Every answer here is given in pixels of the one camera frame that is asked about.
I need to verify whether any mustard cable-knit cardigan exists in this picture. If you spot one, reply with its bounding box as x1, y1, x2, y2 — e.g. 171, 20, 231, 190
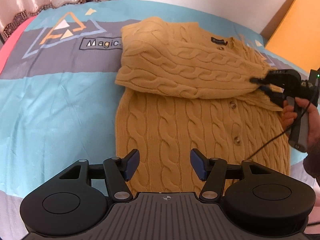
116, 17, 290, 193

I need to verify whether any black thin cable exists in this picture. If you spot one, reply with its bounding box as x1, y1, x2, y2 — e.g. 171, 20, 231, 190
246, 80, 317, 161

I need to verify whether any person's right hand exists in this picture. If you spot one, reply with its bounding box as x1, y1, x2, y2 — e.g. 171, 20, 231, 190
281, 98, 319, 156

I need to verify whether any orange wooden headboard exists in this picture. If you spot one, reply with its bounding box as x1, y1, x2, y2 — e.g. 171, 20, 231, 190
265, 0, 320, 72

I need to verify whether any blue grey printed bedsheet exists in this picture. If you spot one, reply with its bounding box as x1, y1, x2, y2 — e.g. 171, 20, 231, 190
0, 0, 311, 233

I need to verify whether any pink mattress edge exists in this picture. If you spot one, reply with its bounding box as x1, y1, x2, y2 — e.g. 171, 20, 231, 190
0, 16, 36, 72

